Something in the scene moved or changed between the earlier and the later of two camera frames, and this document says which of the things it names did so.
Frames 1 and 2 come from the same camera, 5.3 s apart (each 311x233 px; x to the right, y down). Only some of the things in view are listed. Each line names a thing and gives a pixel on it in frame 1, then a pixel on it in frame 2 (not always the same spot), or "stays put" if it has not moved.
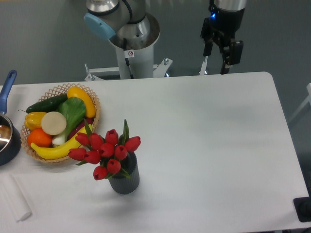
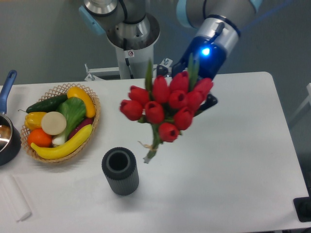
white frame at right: (307, 100) stays put
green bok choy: (74, 109) stays put
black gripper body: (222, 26) → (210, 55)
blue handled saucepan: (10, 140) stays put
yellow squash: (83, 95) stays put
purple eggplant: (90, 121) stays put
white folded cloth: (14, 198) stays put
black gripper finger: (207, 51) → (210, 101)
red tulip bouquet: (111, 151) → (169, 107)
